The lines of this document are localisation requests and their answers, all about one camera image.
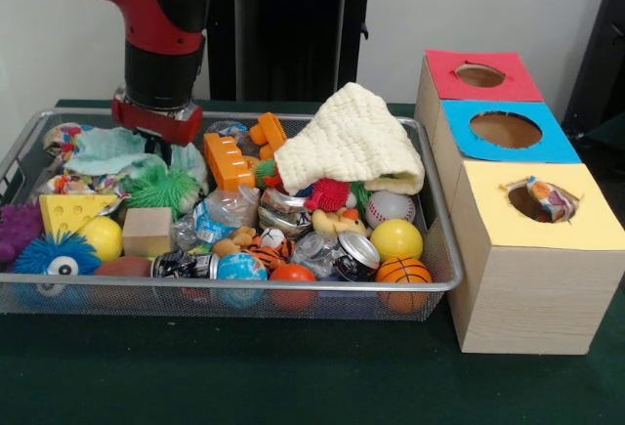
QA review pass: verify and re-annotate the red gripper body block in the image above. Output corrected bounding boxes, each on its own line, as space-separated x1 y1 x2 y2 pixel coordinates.
110 85 204 148

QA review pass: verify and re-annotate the white baseball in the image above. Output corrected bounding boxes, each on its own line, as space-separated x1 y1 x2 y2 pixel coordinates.
364 190 417 230

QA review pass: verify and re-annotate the wooden box with three holes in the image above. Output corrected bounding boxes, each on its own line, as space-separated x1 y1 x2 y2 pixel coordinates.
413 48 625 356

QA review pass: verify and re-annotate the dark green table cloth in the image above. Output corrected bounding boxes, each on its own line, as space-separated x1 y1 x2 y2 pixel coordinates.
0 98 625 425
593 111 625 152

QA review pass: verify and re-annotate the yellow cheese wedge toy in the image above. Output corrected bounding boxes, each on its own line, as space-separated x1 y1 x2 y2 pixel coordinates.
38 193 121 239

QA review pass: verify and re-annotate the colourful patterned cloth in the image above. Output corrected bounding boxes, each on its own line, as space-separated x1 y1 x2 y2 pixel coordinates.
525 175 581 224
42 123 121 197

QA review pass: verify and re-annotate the cream white waffle cloth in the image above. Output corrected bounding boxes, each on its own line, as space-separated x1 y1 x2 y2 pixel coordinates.
273 81 426 196

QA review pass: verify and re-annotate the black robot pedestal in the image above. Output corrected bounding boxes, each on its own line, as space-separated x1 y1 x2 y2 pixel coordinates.
204 0 395 103

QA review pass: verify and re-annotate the blue spiky ball with eye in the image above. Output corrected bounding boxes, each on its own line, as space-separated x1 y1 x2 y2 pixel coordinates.
13 231 103 299

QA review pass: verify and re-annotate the mint green waffle cloth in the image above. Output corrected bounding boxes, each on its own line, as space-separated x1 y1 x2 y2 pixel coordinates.
64 126 210 201

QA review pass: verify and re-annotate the small orange basketball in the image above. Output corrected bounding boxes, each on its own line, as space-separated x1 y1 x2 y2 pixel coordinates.
374 256 434 312

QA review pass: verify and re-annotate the yellow ball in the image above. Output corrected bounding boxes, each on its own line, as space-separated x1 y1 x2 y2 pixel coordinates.
369 218 424 263

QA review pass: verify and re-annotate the shallow clear mesh bin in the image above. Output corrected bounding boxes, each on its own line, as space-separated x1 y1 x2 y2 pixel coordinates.
0 106 465 321

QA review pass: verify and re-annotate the purple spiky toy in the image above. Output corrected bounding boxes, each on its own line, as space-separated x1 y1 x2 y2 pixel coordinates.
0 199 45 264

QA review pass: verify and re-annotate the plain wooden block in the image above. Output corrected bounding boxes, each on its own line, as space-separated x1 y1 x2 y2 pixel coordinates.
121 207 173 256

